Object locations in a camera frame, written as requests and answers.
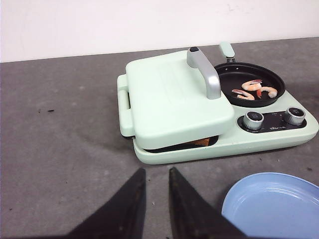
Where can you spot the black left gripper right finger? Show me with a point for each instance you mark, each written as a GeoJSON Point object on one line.
{"type": "Point", "coordinates": [192, 217]}

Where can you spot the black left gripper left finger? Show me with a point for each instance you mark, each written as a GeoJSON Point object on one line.
{"type": "Point", "coordinates": [122, 217]}

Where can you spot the toast bread slice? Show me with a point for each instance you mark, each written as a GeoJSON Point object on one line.
{"type": "Point", "coordinates": [200, 142]}

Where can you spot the breakfast maker hinged lid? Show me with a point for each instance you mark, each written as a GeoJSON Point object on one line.
{"type": "Point", "coordinates": [174, 98]}

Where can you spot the pink shrimp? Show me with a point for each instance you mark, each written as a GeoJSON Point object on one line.
{"type": "Point", "coordinates": [243, 95]}
{"type": "Point", "coordinates": [252, 85]}
{"type": "Point", "coordinates": [272, 92]}

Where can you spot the pink shrimp top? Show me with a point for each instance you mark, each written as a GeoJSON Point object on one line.
{"type": "Point", "coordinates": [252, 85]}

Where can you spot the mint green breakfast maker base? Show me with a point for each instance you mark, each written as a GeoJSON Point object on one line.
{"type": "Point", "coordinates": [235, 141]}

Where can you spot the blue plastic plate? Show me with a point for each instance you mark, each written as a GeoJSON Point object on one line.
{"type": "Point", "coordinates": [274, 205]}

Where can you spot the silver left control knob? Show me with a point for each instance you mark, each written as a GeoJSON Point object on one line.
{"type": "Point", "coordinates": [253, 120]}

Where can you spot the silver control knob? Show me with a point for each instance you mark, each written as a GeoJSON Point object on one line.
{"type": "Point", "coordinates": [294, 116]}
{"type": "Point", "coordinates": [253, 120]}

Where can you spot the black round frying pan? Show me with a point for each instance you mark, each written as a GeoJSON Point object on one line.
{"type": "Point", "coordinates": [233, 74]}

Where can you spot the silver right control knob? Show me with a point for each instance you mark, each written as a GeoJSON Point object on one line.
{"type": "Point", "coordinates": [294, 116]}

